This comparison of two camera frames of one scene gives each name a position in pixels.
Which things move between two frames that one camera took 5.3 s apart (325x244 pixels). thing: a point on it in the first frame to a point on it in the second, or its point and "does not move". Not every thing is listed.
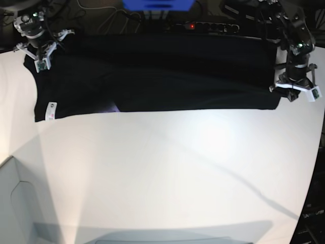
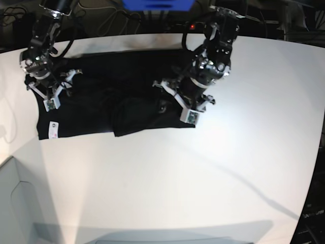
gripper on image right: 300,77 to 189,92
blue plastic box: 157,5 does not move
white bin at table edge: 22,220 does not move
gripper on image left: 42,47 to 50,85
